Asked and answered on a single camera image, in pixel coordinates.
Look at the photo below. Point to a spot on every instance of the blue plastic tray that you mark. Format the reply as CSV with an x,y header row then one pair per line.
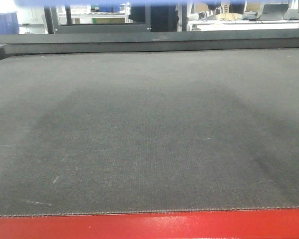
x,y
82,2

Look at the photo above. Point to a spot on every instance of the dark grey table mat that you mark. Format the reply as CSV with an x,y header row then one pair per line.
x,y
108,133

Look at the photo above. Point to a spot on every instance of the white background desk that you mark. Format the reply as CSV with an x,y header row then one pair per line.
x,y
222,25

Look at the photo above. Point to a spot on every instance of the grey laptop on desk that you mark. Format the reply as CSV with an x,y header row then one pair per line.
x,y
273,12

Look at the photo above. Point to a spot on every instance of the blue storage crate background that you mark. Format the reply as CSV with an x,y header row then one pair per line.
x,y
9,23

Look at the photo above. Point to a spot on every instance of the black metal frame cabinet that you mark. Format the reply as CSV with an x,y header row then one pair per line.
x,y
116,18

